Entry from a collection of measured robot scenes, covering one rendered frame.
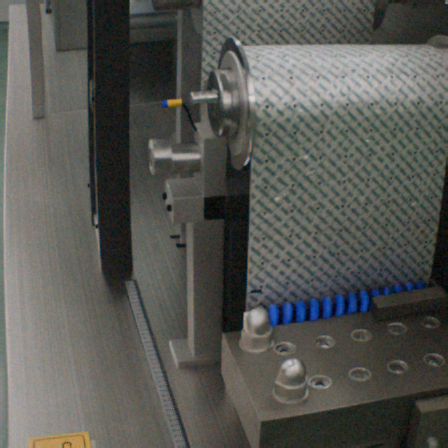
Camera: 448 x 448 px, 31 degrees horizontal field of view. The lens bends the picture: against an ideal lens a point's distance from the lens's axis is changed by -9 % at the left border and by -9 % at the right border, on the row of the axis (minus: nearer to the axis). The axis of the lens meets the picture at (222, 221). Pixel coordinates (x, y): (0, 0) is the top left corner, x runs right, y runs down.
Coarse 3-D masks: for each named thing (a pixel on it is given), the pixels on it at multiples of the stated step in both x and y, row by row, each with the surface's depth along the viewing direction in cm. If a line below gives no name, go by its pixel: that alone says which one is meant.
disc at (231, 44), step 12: (228, 48) 90; (240, 48) 86; (240, 60) 86; (252, 84) 84; (252, 96) 84; (252, 108) 84; (252, 120) 85; (252, 132) 85; (252, 144) 86; (228, 156) 96; (240, 156) 90; (240, 168) 91
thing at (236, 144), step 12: (228, 60) 90; (444, 60) 92; (240, 72) 86; (240, 84) 86; (240, 96) 87; (240, 108) 87; (240, 120) 88; (240, 132) 88; (228, 144) 94; (240, 144) 89
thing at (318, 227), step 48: (288, 192) 90; (336, 192) 92; (384, 192) 93; (432, 192) 95; (288, 240) 93; (336, 240) 95; (384, 240) 96; (432, 240) 98; (288, 288) 96; (336, 288) 98
